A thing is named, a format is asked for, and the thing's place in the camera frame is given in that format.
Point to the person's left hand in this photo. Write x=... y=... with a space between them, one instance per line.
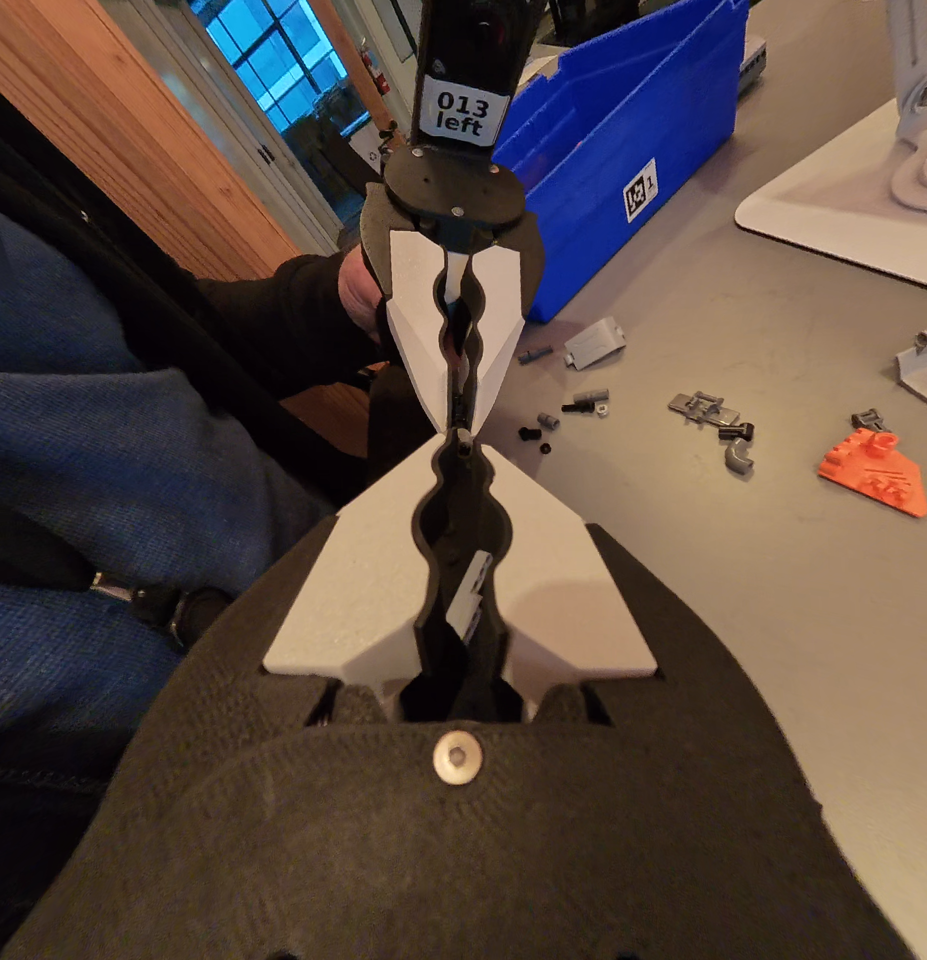
x=356 y=289

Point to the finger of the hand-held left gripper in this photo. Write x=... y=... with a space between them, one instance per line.
x=502 y=315
x=411 y=315

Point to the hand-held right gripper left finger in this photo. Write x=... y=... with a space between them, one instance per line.
x=343 y=592

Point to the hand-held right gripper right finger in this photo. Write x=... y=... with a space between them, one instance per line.
x=576 y=600

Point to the white stand post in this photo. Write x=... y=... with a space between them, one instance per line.
x=917 y=97

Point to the black toy connector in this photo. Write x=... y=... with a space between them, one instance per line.
x=737 y=431

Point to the dark grey toy bolt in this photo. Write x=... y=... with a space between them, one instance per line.
x=463 y=448

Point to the light grey toy bracket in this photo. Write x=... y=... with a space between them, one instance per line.
x=921 y=371

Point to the dark grey toy piece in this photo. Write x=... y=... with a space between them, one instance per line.
x=868 y=420

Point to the grey keyboard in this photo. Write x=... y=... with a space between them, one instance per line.
x=756 y=64

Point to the thin grey pin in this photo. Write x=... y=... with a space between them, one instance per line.
x=535 y=355

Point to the blue plastic bin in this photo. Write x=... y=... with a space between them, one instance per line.
x=636 y=112

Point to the person's blue trousers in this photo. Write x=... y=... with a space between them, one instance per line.
x=73 y=450

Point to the short grey pin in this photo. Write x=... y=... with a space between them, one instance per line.
x=547 y=421

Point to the grey toy elbow pipe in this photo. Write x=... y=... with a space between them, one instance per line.
x=737 y=457

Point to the flat grey toy assembly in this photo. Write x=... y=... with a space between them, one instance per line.
x=700 y=409

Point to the grey and black pin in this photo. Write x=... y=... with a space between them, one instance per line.
x=586 y=397

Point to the grey toy panel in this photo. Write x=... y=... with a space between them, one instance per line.
x=595 y=343

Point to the red fire extinguisher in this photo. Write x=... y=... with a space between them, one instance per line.
x=377 y=71

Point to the orange studded toy plate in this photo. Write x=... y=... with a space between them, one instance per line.
x=876 y=476

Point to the white flat base plate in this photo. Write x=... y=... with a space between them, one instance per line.
x=831 y=217

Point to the person's black jacket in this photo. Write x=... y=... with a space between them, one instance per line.
x=96 y=247

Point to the light grey toy beam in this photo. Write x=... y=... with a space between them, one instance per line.
x=471 y=592

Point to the person's left forearm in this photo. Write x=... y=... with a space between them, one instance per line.
x=283 y=319

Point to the glass pane door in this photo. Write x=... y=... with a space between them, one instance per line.
x=283 y=60

